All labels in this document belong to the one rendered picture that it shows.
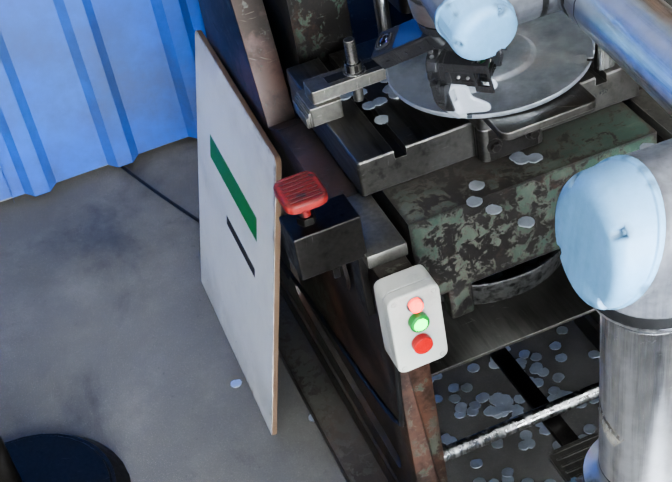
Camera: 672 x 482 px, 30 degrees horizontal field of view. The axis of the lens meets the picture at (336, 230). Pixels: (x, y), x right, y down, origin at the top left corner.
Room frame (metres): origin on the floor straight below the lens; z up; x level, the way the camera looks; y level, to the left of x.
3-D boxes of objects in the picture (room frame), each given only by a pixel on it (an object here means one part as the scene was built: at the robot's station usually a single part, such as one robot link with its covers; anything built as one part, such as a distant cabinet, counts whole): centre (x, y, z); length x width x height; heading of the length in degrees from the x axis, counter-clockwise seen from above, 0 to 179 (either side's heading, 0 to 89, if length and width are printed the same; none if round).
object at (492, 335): (1.62, -0.22, 0.31); 0.43 x 0.42 x 0.01; 104
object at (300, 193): (1.31, 0.04, 0.72); 0.07 x 0.06 x 0.08; 14
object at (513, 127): (1.45, -0.27, 0.72); 0.25 x 0.14 x 0.14; 14
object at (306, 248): (1.31, 0.02, 0.62); 0.10 x 0.06 x 0.20; 104
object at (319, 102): (1.57, -0.06, 0.76); 0.17 x 0.06 x 0.10; 104
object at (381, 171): (1.61, -0.23, 0.68); 0.45 x 0.30 x 0.06; 104
